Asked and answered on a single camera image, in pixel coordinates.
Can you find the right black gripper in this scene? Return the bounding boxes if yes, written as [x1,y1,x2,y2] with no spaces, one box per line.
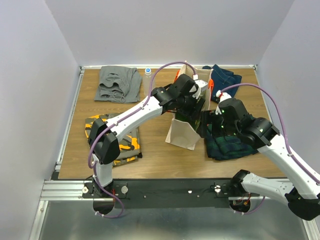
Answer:
[195,109,239,137]

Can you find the beige canvas tote bag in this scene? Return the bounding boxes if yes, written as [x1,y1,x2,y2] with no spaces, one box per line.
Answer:
[165,68,214,151]

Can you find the clear plastic water bottle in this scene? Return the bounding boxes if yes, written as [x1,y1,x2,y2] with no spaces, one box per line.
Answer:
[142,68,152,97]

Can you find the green glass bottle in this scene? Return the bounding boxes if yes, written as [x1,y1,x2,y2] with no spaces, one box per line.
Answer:
[174,113,200,131]

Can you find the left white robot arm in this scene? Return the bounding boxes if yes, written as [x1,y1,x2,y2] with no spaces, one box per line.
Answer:
[88,74,208,198]

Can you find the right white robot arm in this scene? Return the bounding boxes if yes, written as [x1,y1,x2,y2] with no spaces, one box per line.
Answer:
[199,98,320,221]

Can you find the green plaid folded cloth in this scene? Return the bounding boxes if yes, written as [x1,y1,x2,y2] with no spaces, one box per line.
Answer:
[204,124,258,161]

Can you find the dark blue folded jeans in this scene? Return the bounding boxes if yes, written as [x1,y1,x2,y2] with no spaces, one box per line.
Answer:
[202,64,242,103]

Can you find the orange camouflage folded pants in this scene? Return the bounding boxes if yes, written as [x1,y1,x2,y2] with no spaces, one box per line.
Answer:
[85,113,143,167]

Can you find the grey folded shorts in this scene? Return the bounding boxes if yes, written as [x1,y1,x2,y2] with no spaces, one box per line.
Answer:
[94,65,142,104]

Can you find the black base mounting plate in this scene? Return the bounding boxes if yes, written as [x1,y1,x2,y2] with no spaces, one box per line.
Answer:
[82,177,261,210]

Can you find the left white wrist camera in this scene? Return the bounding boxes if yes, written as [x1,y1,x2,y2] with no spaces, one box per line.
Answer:
[192,74,208,99]

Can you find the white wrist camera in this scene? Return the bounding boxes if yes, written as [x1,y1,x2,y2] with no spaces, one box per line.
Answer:
[215,90,231,115]
[192,74,208,99]

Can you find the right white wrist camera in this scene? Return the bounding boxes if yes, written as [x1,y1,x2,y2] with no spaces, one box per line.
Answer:
[215,90,231,115]

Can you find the aluminium rail frame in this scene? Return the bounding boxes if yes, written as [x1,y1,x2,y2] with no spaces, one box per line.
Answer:
[31,68,320,240]

